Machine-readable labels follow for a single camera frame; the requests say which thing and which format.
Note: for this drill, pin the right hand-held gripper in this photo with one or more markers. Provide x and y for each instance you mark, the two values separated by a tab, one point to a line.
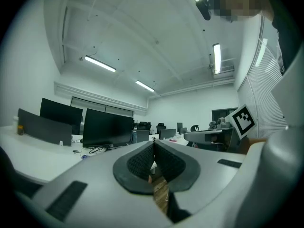
243	121

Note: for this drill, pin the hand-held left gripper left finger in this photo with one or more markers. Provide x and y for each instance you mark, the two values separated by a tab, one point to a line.
95	205

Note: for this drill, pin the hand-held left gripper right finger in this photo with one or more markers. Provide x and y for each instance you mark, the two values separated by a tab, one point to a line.
204	174

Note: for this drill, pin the black office chair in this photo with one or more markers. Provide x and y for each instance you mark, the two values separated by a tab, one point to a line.
194	128
161	127
144	126

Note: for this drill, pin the small black computer monitor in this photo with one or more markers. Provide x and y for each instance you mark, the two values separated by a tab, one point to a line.
167	134
179	127

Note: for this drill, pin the small pink object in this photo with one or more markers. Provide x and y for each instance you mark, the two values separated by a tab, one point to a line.
173	140

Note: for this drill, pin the dark door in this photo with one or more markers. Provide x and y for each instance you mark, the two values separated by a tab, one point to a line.
219	116

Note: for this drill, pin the small grey desk divider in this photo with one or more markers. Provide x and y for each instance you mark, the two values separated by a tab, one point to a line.
141	136

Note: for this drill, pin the grey computer mouse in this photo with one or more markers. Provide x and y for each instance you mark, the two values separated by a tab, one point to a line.
75	151

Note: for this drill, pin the clear water bottle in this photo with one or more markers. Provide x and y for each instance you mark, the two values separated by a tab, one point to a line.
134	135

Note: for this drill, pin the white ceiling air vent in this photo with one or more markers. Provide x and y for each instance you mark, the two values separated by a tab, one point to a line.
225	68

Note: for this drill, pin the large black computer monitor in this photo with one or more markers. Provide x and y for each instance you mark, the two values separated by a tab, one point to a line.
60	114
107	127

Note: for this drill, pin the white window blinds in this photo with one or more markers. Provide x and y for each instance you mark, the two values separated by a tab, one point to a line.
266	91

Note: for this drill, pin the dark grey desk divider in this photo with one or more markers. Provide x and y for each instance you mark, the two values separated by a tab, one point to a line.
42	127

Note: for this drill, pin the grey roller window shade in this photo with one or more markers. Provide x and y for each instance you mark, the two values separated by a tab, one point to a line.
99	107

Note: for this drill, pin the small amber bottle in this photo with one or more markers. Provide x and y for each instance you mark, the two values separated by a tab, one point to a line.
20	130

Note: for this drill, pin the person's dark shirt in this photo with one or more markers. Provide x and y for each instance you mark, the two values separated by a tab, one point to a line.
287	32

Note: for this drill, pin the person's head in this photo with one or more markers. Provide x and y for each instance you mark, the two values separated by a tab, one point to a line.
234	1

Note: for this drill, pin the black head-worn camera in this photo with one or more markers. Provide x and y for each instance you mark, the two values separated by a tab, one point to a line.
204	7

